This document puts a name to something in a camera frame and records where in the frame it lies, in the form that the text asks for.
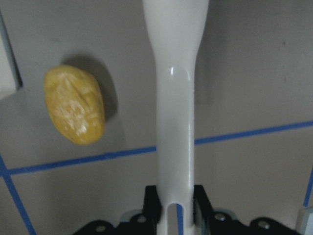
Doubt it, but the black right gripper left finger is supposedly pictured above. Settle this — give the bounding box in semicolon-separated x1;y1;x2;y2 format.
143;185;162;225

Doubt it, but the yellow toy potato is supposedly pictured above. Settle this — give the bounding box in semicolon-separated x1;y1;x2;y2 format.
44;65;105;145

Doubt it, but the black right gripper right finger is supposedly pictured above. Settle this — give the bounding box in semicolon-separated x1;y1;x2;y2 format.
194;185;214;227

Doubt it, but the white plastic dustpan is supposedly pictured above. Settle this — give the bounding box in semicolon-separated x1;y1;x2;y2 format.
0;13;23;100

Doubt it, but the white hand brush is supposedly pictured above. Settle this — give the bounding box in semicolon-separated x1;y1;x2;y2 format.
143;0;209;235

